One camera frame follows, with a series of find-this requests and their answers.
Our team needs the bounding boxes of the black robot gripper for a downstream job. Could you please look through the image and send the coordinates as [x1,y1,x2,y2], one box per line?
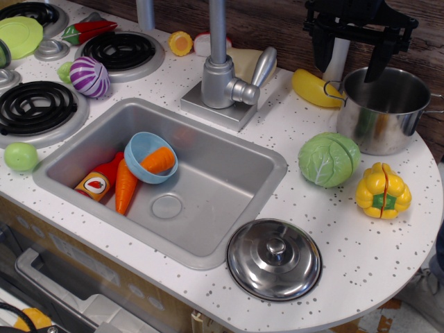
[303,1,419,83]

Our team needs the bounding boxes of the steel pot lid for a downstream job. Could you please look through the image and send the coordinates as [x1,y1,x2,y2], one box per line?
[226,219,322,302]

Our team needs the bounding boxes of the stainless steel pot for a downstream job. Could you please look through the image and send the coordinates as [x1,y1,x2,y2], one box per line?
[336,67,443,155]

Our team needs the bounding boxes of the yellow toy banana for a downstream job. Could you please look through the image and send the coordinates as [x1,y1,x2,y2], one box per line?
[291,69,343,108]

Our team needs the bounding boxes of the cream toy cheese wedge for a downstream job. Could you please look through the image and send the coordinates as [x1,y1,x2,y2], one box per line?
[226,47,263,83]

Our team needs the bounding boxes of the green toy cabbage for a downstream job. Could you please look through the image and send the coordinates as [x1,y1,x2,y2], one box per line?
[298,133,361,188]

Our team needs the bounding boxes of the grey toy faucet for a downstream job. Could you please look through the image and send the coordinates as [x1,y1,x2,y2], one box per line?
[180,1,277,132]

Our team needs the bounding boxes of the yellow toy bell pepper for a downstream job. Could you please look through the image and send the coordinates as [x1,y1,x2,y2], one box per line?
[355,162,412,219]

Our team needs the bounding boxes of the red white toy radish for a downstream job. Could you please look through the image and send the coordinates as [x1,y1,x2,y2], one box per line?
[194,32,223,57]

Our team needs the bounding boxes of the yellow toy corn piece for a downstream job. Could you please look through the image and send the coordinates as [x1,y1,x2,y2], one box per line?
[168,31,193,56]

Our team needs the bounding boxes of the grey toy sink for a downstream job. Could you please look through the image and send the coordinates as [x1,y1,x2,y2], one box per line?
[33,98,287,269]

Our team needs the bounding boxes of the orange carrot piece in bowl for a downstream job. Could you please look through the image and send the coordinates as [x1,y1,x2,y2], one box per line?
[140,146,176,174]

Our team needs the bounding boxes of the back right stove burner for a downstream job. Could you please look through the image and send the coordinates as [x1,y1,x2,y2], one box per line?
[75,31,165,83]

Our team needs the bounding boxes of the stove burner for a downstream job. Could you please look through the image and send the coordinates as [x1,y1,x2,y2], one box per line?
[1,81,89,148]
[1,1,69,39]
[75,31,165,83]

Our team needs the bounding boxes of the light blue toy bowl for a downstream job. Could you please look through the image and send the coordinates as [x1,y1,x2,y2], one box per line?
[124,132,178,184]

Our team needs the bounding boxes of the orange toy carrot tip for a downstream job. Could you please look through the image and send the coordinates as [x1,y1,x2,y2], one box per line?
[114,160,138,215]

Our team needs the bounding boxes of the purple toy onion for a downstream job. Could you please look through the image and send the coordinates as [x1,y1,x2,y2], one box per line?
[69,56,110,98]

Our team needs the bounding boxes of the red toy chili pepper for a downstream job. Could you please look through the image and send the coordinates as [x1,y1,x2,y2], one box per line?
[62,20,118,45]

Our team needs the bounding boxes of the small green toy sprout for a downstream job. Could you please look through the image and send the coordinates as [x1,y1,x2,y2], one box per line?
[57,62,73,84]

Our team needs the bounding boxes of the red toy ketchup bottle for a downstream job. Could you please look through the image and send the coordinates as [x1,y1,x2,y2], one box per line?
[74,152,123,202]

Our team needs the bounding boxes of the back left stove burner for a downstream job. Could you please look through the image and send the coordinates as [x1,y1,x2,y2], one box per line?
[1,1,69,39]

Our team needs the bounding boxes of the grey stove knob upper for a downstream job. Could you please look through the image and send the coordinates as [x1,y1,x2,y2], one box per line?
[34,39,69,62]

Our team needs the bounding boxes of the grey stove knob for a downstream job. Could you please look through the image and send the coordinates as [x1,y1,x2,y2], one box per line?
[0,69,22,95]
[34,39,69,62]

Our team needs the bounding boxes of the front left stove burner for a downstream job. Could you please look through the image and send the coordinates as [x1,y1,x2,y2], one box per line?
[1,81,89,148]

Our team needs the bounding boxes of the light green toy plate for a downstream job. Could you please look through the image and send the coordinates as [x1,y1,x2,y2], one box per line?
[1,17,43,60]

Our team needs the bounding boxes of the grey stove knob lower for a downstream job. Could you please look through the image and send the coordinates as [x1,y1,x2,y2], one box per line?
[0,69,22,95]

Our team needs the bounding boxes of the green toy apple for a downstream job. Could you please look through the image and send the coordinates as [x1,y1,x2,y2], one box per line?
[3,142,39,171]

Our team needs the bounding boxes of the yellow object bottom left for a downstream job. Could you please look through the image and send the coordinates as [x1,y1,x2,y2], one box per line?
[13,308,53,332]

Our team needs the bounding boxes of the white cylindrical post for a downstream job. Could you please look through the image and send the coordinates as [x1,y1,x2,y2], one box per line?
[323,38,350,81]

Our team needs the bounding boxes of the grey post behind stove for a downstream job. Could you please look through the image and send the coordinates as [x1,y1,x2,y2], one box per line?
[136,0,155,31]

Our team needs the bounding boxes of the grey oven door handle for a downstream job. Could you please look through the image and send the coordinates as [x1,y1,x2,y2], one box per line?
[15,248,156,332]

